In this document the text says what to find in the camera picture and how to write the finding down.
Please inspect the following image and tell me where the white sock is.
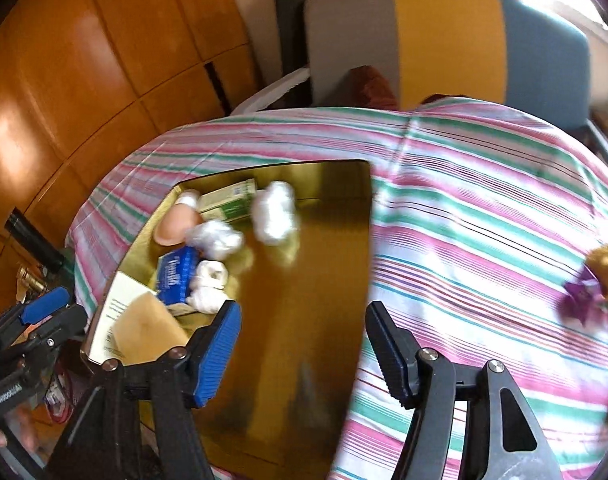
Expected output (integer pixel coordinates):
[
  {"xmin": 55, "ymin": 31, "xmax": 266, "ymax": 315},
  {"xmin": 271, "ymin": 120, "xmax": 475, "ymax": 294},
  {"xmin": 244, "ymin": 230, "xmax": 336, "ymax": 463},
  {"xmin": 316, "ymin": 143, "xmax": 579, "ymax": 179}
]
[{"xmin": 187, "ymin": 260, "xmax": 229, "ymax": 314}]

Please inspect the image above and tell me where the beige paper box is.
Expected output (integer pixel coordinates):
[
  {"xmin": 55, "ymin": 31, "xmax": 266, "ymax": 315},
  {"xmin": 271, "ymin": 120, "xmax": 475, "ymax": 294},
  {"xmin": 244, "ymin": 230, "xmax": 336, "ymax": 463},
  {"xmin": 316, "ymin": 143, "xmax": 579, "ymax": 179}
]
[{"xmin": 85, "ymin": 271, "xmax": 156, "ymax": 365}]

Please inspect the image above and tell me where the blue tissue pack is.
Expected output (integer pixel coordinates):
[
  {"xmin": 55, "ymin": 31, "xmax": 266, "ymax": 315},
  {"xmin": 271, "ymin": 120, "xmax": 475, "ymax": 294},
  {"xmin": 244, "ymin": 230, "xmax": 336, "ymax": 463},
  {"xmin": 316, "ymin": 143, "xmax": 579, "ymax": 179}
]
[{"xmin": 155, "ymin": 246, "xmax": 199, "ymax": 306}]

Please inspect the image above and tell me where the peach silicone plunger toy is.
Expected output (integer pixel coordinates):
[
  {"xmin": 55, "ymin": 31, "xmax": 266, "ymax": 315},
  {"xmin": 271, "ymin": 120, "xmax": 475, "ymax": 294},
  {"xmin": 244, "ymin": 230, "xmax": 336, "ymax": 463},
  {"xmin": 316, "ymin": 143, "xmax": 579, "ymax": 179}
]
[{"xmin": 153, "ymin": 190, "xmax": 202, "ymax": 247}]

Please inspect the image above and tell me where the green white carton box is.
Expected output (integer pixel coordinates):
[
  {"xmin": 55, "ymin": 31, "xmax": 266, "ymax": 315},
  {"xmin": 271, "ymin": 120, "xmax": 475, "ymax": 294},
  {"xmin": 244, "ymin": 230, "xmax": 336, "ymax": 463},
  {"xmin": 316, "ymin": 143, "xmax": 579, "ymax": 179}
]
[{"xmin": 197, "ymin": 179, "xmax": 257, "ymax": 222}]

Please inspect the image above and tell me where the white plastic bag ball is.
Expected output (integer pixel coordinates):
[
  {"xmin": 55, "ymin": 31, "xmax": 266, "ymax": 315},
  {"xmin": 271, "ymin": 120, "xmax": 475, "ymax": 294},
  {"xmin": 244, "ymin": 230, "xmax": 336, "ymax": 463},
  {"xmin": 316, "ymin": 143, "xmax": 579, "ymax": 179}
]
[{"xmin": 251, "ymin": 181, "xmax": 298, "ymax": 246}]

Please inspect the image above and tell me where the purple snack packet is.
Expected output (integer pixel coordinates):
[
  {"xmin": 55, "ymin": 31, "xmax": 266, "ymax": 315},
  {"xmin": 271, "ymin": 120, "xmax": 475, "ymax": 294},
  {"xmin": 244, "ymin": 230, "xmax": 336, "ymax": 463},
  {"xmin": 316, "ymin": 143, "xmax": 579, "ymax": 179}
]
[{"xmin": 559, "ymin": 264, "xmax": 608, "ymax": 326}]

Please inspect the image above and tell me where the gold maroon storage box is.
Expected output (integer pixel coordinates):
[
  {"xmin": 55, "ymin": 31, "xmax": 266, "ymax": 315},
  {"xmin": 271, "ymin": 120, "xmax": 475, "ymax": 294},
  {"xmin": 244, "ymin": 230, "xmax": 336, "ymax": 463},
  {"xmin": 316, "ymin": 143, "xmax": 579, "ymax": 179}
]
[{"xmin": 80, "ymin": 159, "xmax": 376, "ymax": 480}]

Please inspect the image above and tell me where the striped bed cover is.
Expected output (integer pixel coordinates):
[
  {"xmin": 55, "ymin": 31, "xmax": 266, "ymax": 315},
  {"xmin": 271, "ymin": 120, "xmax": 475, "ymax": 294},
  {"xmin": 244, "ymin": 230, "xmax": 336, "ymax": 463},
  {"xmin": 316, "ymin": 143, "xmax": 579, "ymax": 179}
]
[{"xmin": 66, "ymin": 98, "xmax": 608, "ymax": 479}]

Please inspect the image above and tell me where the wooden wardrobe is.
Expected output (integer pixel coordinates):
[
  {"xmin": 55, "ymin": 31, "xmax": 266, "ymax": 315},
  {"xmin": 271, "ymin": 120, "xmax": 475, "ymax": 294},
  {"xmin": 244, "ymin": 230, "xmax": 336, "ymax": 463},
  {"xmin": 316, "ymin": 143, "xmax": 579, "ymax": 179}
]
[{"xmin": 0, "ymin": 0, "xmax": 258, "ymax": 312}]

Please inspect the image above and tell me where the brown plush pillow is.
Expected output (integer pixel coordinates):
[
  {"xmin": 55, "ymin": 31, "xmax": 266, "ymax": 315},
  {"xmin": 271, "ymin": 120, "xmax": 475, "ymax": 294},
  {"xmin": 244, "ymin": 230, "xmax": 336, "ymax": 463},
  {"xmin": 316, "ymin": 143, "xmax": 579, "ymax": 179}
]
[{"xmin": 348, "ymin": 65, "xmax": 398, "ymax": 110}]

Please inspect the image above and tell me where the grey yellow blue headboard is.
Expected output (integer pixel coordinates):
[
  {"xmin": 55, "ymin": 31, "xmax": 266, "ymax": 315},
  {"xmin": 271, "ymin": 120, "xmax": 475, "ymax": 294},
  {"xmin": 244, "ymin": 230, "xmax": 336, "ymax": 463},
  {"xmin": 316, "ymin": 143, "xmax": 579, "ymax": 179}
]
[{"xmin": 304, "ymin": 0, "xmax": 590, "ymax": 132}]

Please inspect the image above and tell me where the black rolled mat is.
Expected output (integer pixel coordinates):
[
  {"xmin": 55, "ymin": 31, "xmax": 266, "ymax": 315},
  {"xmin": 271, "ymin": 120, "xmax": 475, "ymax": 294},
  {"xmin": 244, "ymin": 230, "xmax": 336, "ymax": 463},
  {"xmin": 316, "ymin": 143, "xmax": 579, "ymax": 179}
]
[{"xmin": 272, "ymin": 0, "xmax": 313, "ymax": 84}]

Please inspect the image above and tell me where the white bed rail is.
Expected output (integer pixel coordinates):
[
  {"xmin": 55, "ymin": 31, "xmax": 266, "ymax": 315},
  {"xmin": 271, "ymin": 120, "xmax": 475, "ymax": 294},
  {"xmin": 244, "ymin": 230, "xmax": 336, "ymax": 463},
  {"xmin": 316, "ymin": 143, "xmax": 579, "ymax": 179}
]
[{"xmin": 230, "ymin": 67, "xmax": 310, "ymax": 116}]

